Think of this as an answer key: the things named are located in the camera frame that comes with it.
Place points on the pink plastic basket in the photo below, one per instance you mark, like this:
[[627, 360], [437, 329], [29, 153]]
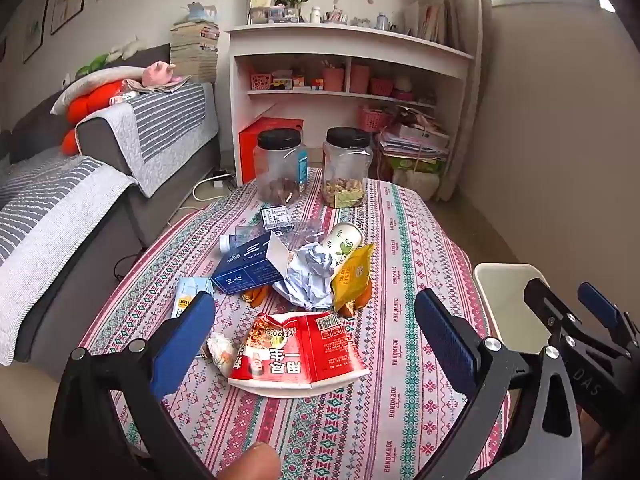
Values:
[[375, 120]]

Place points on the white shelf unit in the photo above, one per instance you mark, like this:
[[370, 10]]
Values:
[[350, 42]]

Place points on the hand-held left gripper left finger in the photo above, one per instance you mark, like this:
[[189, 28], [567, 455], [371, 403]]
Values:
[[182, 340]]

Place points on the red noodle bowl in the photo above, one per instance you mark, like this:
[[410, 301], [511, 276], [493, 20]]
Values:
[[320, 350]]

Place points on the pink container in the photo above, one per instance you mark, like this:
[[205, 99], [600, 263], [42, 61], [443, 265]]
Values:
[[359, 79]]

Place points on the white paper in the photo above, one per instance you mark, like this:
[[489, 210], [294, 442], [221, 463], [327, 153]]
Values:
[[310, 275]]

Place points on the stack of papers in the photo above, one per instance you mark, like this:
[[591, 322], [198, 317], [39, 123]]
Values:
[[415, 137]]

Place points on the clear plastic jar black lid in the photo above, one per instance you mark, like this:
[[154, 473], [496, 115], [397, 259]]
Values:
[[347, 170]]

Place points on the yellow snack packet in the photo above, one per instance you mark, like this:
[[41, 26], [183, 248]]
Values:
[[352, 275]]

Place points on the striped quilted armrest cover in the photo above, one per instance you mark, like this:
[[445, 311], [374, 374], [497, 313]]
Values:
[[160, 125]]

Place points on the small crumpled white wrapper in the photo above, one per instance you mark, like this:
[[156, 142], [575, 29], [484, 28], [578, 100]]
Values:
[[220, 355]]

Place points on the small potted plant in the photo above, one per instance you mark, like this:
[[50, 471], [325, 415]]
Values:
[[292, 2]]

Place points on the small pink basket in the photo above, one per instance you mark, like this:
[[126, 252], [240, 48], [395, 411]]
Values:
[[381, 87]]

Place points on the light blue snack packet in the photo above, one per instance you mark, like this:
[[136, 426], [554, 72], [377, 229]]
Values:
[[187, 292]]

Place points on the white paper cup green leaves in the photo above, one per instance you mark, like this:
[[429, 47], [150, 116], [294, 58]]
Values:
[[342, 240]]

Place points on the beige curtain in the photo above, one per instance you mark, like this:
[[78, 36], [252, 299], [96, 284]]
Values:
[[465, 85]]

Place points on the red patterned cube box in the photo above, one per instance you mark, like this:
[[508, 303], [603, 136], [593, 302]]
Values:
[[260, 82]]

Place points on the red cardboard box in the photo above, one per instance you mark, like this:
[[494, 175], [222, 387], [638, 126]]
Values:
[[270, 127]]

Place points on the white pillow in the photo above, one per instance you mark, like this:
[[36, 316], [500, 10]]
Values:
[[90, 82]]

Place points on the green plush toy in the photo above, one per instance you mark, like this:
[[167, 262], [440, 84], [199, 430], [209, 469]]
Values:
[[92, 64]]

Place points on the pink plush toy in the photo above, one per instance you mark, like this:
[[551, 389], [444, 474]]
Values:
[[157, 74]]

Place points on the orange peel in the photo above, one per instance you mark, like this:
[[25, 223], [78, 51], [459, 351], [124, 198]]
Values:
[[256, 296], [361, 301]]

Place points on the papers on sofa arm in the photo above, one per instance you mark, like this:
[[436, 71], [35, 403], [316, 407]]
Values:
[[165, 85]]

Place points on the pink pen holder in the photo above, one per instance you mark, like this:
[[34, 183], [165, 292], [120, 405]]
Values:
[[333, 79]]

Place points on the light blue tissue box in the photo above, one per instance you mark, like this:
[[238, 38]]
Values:
[[202, 12]]

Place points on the plastic jar with blue label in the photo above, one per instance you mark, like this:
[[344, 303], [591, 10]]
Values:
[[277, 170]]

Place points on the small white bottle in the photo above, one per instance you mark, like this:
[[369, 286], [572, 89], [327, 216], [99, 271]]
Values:
[[315, 15]]

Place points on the white plush toy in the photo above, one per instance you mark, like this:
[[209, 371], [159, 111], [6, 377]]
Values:
[[124, 47]]

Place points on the white plastic trash bin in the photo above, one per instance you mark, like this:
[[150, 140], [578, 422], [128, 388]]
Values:
[[505, 305]]

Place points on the crushed clear plastic bottle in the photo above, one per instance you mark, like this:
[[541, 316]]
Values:
[[300, 232]]

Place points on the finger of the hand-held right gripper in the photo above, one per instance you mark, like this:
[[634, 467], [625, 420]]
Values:
[[597, 305], [545, 302]]

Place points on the orange pillow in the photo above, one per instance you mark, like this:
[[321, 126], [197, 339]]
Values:
[[92, 102]]

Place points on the striped quilted seat cover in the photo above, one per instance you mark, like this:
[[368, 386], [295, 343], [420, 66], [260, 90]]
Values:
[[55, 230]]

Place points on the person's left hand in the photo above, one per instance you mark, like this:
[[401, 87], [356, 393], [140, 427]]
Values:
[[252, 462]]

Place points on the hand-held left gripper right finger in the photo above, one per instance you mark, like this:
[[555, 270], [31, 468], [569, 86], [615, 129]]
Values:
[[445, 345]]

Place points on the white cloth bag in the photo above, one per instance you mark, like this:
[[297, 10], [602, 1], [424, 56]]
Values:
[[415, 185]]

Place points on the green tissue pack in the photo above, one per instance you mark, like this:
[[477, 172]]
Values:
[[415, 165]]

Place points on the dark blue cardboard box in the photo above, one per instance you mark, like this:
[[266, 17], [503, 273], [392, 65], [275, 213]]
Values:
[[250, 262]]

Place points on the small white printed box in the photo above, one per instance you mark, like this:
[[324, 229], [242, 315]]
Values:
[[275, 216]]

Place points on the yellow toy car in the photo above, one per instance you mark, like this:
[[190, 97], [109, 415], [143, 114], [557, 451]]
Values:
[[281, 84]]

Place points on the stack of books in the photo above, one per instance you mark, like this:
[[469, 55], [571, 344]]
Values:
[[195, 55]]

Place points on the grey sofa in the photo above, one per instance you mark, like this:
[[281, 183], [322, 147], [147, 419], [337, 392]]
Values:
[[175, 180]]

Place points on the upright books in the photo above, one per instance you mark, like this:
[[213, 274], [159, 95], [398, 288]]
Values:
[[430, 22]]

